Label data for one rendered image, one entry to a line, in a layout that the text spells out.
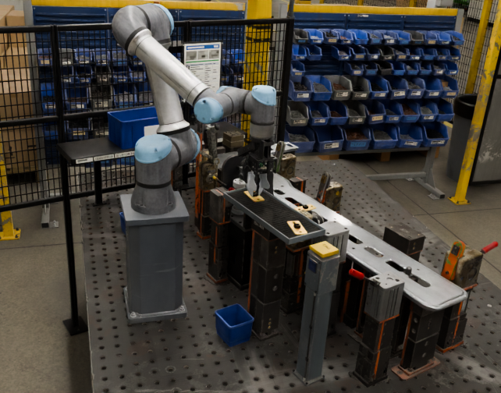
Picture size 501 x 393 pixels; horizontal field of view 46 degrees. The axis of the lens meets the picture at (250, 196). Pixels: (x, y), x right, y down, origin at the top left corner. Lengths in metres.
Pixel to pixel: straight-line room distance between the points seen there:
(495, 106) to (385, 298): 3.47
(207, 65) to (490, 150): 2.86
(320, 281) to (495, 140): 3.66
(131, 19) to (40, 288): 2.15
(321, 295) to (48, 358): 1.76
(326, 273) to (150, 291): 0.67
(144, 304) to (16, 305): 1.56
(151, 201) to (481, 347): 1.23
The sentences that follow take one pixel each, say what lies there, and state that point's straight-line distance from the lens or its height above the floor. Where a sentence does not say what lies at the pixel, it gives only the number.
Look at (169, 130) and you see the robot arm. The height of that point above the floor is 1.34.
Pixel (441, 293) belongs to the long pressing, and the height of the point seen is 1.00.
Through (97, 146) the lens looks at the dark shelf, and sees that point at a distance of 2.80.
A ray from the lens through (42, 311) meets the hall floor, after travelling 3.50.
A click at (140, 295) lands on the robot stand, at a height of 0.81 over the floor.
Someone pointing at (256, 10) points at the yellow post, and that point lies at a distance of 3.21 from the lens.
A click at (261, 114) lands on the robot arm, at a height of 1.46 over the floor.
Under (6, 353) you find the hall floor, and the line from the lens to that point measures 3.25.
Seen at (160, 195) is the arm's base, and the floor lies 1.16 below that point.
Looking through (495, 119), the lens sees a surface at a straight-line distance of 5.13.
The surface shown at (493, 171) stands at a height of 0.25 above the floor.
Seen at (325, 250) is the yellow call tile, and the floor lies 1.16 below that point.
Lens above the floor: 1.97
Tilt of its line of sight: 24 degrees down
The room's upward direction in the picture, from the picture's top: 4 degrees clockwise
